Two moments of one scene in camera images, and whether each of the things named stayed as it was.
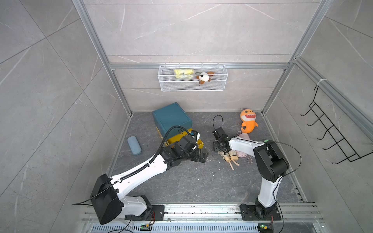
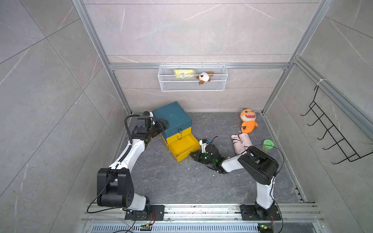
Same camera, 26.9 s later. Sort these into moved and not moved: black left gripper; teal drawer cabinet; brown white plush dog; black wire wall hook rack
Moved: black left gripper
Not moved: brown white plush dog; black wire wall hook rack; teal drawer cabinet
